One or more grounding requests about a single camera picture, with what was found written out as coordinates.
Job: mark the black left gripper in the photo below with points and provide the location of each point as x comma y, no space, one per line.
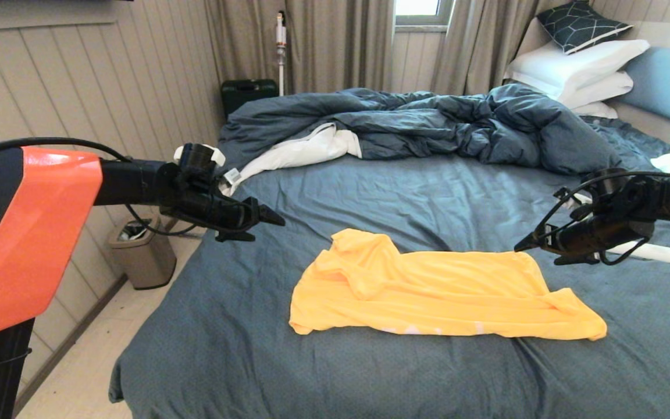
207,203

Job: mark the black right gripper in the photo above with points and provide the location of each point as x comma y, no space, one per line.
602,235

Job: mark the yellow polo shirt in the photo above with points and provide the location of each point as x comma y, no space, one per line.
439,297

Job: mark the small white label tag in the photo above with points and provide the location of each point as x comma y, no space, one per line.
234,176

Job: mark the white remote control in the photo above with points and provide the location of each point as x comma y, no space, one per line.
655,253

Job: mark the beige trash bin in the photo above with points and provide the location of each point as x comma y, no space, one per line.
146,262

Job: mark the dark green hard case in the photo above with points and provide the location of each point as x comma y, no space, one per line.
248,93

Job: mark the bed with blue sheet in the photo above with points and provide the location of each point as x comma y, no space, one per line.
416,192

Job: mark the dark blue duvet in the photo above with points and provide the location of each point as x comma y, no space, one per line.
428,119

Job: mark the white stick vacuum cleaner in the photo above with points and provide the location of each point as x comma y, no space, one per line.
281,36

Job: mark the beige window curtain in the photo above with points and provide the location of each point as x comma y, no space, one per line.
335,43
474,43

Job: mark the dark patterned cushion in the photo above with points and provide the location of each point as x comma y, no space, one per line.
580,25

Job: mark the grey framed window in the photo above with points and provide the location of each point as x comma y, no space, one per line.
419,9

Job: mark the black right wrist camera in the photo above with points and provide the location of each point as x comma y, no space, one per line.
605,183

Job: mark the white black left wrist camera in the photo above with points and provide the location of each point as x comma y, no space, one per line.
198,156

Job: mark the dark wall television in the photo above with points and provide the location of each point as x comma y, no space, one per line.
50,0

